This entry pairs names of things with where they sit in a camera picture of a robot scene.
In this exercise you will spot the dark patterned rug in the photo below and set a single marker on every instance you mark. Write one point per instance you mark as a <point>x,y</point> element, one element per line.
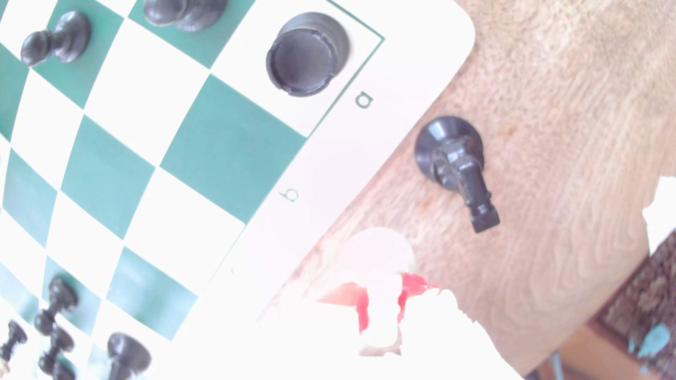
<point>644,295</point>

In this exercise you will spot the black chess pawn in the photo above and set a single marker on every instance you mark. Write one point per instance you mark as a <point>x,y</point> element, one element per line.
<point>13,338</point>
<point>185,11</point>
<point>61,39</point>
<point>57,344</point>
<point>58,301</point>

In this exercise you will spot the green and white chess mat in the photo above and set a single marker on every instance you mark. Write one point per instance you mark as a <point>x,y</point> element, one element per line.
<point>232,148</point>

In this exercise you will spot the black chess king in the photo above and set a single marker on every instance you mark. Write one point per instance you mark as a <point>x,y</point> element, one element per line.
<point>128,354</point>

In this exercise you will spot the white chess knight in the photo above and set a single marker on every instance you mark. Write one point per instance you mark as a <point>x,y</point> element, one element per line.
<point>379,264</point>

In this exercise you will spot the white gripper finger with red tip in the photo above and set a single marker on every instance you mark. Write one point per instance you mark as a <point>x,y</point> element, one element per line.
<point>414,285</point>
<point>343,296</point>

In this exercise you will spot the black chess rook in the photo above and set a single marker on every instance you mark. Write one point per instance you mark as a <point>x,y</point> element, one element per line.
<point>303,60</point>

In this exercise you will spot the black chess knight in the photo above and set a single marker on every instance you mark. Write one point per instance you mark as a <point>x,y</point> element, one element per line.
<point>454,158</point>

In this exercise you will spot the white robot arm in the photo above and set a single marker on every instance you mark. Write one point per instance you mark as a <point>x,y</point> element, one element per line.
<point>663,211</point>

